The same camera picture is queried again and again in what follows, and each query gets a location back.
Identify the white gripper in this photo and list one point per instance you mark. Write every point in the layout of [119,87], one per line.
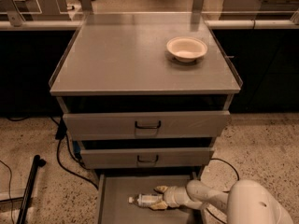
[171,196]

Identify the clear plastic water bottle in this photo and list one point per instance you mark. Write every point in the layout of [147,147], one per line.
[145,200]

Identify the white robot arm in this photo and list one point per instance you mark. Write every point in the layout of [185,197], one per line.
[247,202]

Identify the bottom grey drawer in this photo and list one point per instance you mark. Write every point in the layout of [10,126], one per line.
[117,185]

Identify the grey drawer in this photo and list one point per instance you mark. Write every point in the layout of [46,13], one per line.
[113,117]
[117,185]
[173,152]

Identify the middle grey drawer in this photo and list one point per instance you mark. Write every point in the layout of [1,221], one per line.
[173,152]

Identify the top grey drawer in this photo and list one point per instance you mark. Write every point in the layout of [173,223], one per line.
[113,117]

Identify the grey drawer cabinet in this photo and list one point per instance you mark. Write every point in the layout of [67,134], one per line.
[125,54]

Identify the black pole on floor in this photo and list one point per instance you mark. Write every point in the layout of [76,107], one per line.
[37,162]

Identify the white paper bowl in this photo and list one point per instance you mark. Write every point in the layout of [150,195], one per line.
[186,49]

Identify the grey desk back right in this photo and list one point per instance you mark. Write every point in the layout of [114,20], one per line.
[258,9]

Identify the grey desk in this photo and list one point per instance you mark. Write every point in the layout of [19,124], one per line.
[35,10]
[258,9]

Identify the grey desk back left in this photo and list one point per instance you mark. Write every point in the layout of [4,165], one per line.
[35,10]

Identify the black middle drawer handle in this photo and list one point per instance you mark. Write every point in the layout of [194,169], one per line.
[142,159]

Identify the black drawer handle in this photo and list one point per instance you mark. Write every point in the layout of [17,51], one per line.
[142,126]
[142,159]

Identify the black top drawer handle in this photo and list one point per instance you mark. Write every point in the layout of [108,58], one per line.
[142,126]

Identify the white horizontal rail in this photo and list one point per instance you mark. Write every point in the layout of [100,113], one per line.
[214,25]

